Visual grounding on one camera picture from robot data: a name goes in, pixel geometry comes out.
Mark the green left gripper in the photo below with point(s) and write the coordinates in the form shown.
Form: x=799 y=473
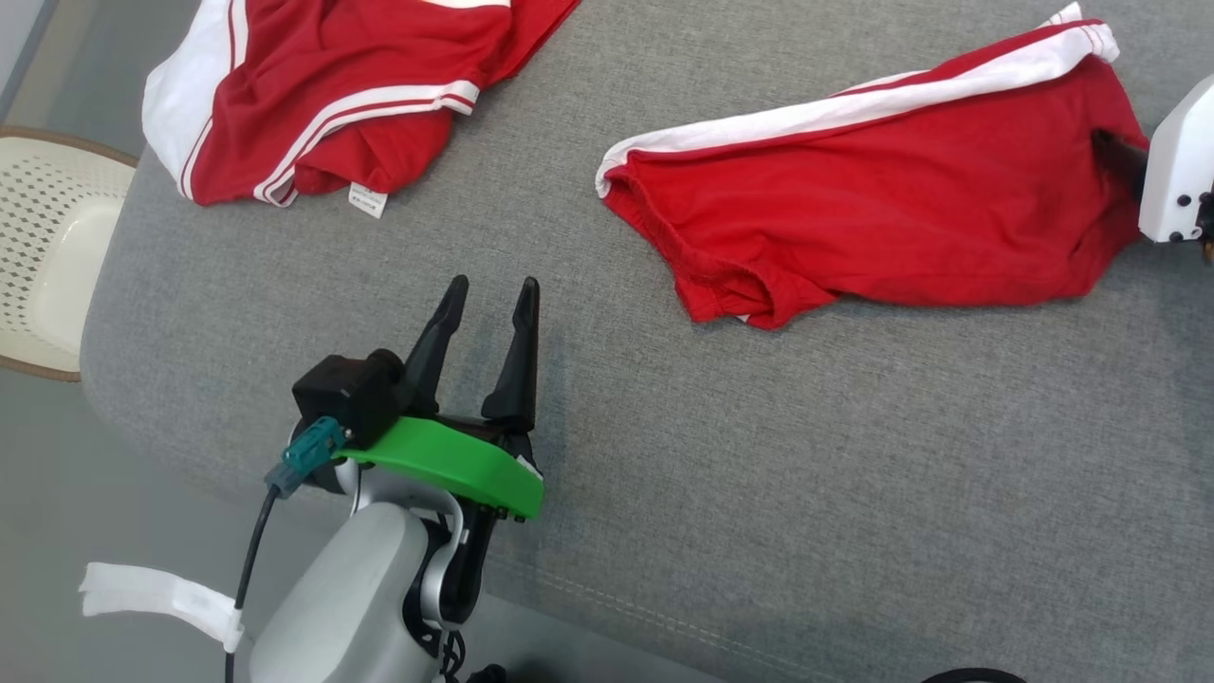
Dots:
x=446 y=460

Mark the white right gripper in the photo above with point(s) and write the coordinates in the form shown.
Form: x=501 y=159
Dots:
x=1181 y=171

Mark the red shorts with white stripe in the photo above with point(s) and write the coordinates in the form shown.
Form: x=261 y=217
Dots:
x=901 y=209

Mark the red shirt with white sleeves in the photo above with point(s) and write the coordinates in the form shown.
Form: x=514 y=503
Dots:
x=332 y=57

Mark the white tape label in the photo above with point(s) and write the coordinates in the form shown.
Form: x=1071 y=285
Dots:
x=152 y=593

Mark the cream perforated laundry basket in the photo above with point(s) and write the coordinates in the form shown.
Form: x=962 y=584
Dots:
x=57 y=247

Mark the black curved robot part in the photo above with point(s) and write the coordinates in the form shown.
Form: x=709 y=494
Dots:
x=977 y=675

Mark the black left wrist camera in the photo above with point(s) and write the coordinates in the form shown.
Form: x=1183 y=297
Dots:
x=341 y=394

